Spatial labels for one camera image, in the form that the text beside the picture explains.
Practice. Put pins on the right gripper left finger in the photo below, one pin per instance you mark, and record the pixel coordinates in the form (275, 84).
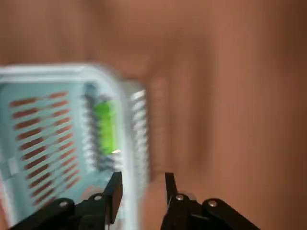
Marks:
(96, 210)

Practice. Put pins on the blue plastic basket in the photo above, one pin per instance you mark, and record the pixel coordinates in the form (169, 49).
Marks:
(60, 79)

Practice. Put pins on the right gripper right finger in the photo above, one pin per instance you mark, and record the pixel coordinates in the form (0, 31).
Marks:
(187, 213)

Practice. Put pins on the green snack packet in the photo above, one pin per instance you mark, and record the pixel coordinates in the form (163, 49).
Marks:
(105, 127)

